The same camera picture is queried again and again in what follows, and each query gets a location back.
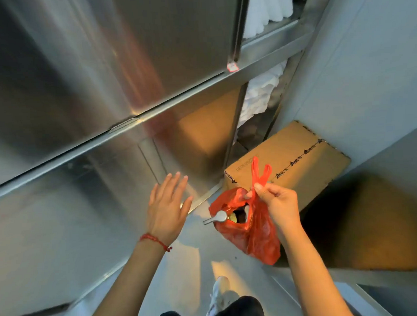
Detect person's left hand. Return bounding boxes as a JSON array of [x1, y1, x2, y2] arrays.
[[140, 171, 196, 248]]

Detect person's left forearm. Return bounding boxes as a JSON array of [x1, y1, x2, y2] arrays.
[[79, 238, 172, 316]]

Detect person's right hand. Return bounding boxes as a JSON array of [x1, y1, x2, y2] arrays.
[[245, 181, 301, 238]]

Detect red plastic bag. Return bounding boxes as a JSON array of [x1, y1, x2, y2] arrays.
[[207, 155, 282, 268]]

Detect person's dark trousers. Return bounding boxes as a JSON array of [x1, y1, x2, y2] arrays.
[[154, 295, 268, 316]]

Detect person's right forearm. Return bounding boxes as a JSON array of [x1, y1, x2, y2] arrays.
[[279, 222, 355, 316]]

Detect stainless steel counter edge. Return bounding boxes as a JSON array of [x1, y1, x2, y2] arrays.
[[261, 257, 417, 316]]

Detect stainless steel cabinet door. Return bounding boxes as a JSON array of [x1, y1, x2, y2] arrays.
[[0, 0, 259, 191], [0, 87, 256, 316]]

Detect red string bracelet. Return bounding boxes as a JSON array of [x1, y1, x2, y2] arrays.
[[139, 232, 173, 254]]

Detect metal spoon handle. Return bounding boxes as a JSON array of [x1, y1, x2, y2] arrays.
[[202, 211, 229, 226]]

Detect white sneaker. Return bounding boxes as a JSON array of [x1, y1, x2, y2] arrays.
[[202, 275, 241, 316]]

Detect stack of white towels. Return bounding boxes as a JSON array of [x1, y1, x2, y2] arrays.
[[233, 60, 291, 130], [241, 0, 298, 40]]

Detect brown cardboard box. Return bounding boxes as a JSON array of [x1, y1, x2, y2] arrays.
[[222, 118, 354, 215]]

